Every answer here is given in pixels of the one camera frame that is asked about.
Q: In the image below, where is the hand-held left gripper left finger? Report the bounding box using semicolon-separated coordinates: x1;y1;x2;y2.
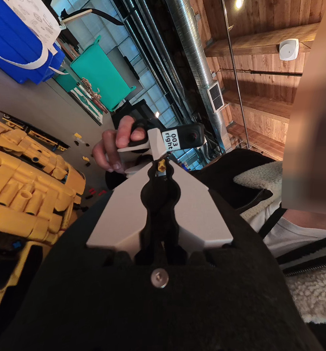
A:
87;161;161;265

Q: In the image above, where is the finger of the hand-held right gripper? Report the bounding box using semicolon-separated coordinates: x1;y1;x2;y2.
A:
147;128;168;161
124;162;154;179

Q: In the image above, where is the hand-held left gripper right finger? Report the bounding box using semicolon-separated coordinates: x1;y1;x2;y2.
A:
161;160;233;265

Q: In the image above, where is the person's right hand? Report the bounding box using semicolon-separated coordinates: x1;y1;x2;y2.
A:
92;115;150;174

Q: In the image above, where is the black monitor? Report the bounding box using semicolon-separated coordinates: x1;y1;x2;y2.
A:
111;99;163;129

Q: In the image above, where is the white vent grille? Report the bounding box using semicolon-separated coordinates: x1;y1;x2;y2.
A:
206;80;225;112

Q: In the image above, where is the pile of small mixed bricks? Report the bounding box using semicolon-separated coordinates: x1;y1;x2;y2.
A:
74;133;107;200

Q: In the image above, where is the brown wooden model kit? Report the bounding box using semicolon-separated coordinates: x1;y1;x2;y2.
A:
79;78;102;100

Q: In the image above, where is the white shirt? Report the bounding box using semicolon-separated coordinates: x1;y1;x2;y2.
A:
248;200;326;257

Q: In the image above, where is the teal plastic board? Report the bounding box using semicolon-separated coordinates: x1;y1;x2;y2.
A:
70;35;136;112

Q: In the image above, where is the yellow toy brick car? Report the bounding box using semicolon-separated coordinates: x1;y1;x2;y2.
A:
0;118;87;338

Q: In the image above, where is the blue plastic bin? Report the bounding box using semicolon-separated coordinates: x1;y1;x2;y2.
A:
49;44;66;80
0;0;55;85

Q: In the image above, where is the white ceiling speaker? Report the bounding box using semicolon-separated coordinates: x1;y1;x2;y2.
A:
279;38;300;61

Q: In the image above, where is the white paper strip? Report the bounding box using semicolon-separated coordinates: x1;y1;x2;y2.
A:
0;47;70;76

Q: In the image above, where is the large printed paper sheet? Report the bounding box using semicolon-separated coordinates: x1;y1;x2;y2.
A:
2;0;61;54

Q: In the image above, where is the black lanyard strap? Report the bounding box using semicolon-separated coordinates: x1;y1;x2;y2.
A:
258;207;326;265

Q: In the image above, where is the silver ventilation duct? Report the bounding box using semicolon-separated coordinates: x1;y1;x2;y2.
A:
166;0;231;150

